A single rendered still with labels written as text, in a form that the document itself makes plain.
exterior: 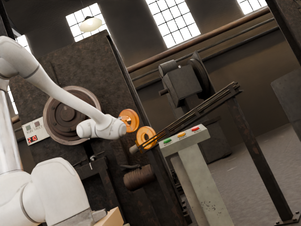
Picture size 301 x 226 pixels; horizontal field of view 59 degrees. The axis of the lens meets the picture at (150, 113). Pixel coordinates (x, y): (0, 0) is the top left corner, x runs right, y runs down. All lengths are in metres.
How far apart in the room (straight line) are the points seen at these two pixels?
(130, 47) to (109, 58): 6.51
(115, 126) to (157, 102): 6.91
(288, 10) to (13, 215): 5.22
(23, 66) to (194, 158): 0.86
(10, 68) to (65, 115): 0.90
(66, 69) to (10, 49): 1.24
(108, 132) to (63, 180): 0.49
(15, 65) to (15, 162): 0.41
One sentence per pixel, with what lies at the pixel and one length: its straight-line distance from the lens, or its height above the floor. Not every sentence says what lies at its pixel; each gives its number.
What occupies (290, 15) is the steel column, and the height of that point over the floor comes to 1.90.
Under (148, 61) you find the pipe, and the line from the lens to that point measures 7.86.
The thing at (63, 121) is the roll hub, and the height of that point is 1.07.
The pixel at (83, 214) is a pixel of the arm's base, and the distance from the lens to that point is 1.01.
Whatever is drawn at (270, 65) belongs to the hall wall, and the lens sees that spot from 9.06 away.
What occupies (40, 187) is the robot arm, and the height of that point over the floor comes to 0.61.
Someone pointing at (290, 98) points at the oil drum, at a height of 0.58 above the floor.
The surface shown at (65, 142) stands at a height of 0.93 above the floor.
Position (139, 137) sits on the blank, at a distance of 1.89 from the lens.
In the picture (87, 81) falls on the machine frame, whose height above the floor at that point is 1.38.
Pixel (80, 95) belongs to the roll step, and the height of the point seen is 1.22.
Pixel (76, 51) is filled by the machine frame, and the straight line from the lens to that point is 2.49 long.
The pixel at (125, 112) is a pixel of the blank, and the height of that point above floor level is 0.90.
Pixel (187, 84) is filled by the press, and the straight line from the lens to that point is 6.30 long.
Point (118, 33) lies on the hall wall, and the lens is 9.14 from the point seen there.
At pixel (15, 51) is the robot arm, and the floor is 1.18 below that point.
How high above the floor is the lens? 0.54
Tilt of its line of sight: 10 degrees up
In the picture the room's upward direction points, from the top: 23 degrees counter-clockwise
